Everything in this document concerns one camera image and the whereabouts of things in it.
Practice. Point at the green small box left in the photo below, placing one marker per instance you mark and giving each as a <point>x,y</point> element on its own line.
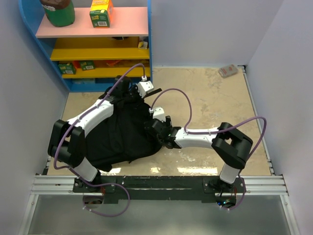
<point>67,68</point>

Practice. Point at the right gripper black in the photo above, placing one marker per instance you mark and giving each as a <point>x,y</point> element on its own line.
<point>167,123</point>

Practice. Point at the black student backpack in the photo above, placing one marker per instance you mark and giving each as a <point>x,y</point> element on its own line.
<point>121,137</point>

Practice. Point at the green small box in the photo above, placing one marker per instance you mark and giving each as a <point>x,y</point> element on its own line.
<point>87,65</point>
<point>67,68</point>

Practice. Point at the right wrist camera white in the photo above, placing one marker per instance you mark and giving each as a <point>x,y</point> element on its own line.
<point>158,113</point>

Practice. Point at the blue shelf unit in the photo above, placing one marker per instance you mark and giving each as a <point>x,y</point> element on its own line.
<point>81,41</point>

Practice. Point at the grey red packet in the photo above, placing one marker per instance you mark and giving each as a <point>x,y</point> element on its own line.
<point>227,71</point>

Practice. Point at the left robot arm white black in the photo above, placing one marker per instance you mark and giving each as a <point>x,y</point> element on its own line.
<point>68,138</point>

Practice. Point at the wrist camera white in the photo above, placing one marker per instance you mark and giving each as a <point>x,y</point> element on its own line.
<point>145,86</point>
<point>158,113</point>

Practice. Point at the green small box right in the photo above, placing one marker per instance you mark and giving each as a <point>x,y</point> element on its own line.
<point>87,65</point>

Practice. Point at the green brown bag on shelf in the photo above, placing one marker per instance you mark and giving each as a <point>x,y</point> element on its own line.
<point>60,13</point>

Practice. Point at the orange snack packet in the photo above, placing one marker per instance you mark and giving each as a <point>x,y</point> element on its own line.
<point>112,63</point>

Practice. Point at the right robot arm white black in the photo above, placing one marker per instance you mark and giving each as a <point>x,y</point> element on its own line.
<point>232,145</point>

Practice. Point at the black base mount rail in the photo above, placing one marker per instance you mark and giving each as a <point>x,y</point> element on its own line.
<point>207,189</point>

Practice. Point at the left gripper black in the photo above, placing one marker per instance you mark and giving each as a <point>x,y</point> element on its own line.
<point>140,99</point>

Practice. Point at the yellow green box on shelf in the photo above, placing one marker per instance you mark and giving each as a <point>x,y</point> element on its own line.
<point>101,12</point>

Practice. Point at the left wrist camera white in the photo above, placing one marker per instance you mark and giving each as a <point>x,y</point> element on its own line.
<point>145,86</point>

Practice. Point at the small yellow white box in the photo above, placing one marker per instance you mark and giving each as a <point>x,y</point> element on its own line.
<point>143,45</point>

